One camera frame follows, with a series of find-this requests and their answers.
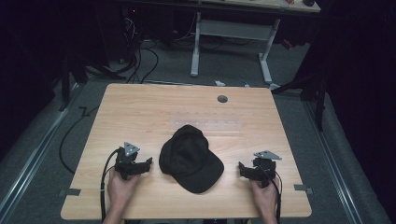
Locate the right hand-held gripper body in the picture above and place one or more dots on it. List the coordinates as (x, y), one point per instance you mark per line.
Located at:
(264, 169)

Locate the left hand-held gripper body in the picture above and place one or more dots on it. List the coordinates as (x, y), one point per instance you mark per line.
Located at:
(126, 161)

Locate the black baseball cap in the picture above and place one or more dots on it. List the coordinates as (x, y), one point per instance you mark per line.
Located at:
(188, 158)

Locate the person's right hand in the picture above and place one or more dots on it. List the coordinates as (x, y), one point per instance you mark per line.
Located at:
(264, 199)

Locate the person's left hand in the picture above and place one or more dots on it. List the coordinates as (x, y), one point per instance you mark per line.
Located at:
(120, 193)

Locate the grey tape strip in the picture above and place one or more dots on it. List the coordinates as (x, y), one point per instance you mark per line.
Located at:
(70, 192)
(302, 188)

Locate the small white floor object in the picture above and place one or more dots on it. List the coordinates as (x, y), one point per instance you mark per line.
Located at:
(219, 83)

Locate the black stand legs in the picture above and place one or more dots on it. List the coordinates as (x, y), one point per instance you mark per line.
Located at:
(311, 87)
(73, 71)

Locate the red object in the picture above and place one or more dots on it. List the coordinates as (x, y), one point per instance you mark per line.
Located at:
(287, 44)

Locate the metal floor rail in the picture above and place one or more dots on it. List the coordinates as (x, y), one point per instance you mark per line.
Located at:
(333, 165)
(28, 165)

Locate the white metal frame desk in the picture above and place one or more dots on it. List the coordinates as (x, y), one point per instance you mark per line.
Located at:
(233, 29)

